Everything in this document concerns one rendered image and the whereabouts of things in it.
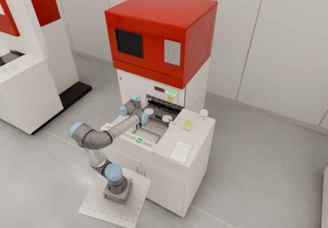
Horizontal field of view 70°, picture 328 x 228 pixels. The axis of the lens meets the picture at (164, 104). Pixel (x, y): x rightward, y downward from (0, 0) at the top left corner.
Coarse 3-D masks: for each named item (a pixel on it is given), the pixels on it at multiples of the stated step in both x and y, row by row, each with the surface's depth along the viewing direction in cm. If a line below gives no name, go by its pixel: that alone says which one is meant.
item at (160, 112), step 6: (150, 102) 256; (144, 108) 248; (156, 108) 248; (162, 108) 248; (168, 108) 248; (156, 114) 241; (162, 114) 241; (168, 114) 241; (174, 114) 241; (162, 120) 234
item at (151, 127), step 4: (148, 124) 233; (152, 124) 233; (144, 128) 231; (148, 128) 228; (152, 128) 228; (156, 128) 228; (160, 128) 228; (164, 128) 228; (156, 132) 225; (160, 132) 225
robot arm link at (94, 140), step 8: (136, 112) 164; (144, 112) 166; (128, 120) 155; (136, 120) 159; (144, 120) 163; (112, 128) 146; (120, 128) 148; (128, 128) 153; (88, 136) 135; (96, 136) 136; (104, 136) 138; (112, 136) 142; (88, 144) 135; (96, 144) 135; (104, 144) 138
